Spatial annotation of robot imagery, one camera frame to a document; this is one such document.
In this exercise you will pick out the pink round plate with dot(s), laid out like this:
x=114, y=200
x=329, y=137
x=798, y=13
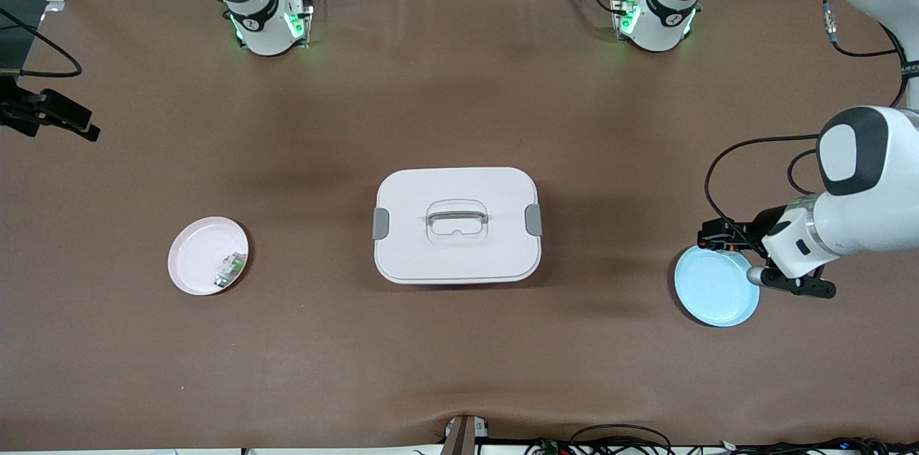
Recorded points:
x=197, y=254

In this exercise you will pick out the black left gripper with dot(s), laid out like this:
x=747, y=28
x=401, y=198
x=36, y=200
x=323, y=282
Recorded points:
x=747, y=232

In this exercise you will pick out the light blue round plate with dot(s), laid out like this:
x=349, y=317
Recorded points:
x=714, y=293

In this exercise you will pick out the green and white small switch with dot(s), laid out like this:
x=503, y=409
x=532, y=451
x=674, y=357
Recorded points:
x=231, y=270

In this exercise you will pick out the white lidded storage box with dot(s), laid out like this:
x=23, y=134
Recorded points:
x=459, y=254

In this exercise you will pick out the grey metal clamp bracket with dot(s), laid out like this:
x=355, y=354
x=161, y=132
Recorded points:
x=459, y=437

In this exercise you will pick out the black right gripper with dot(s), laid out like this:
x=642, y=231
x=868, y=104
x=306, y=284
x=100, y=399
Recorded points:
x=25, y=115

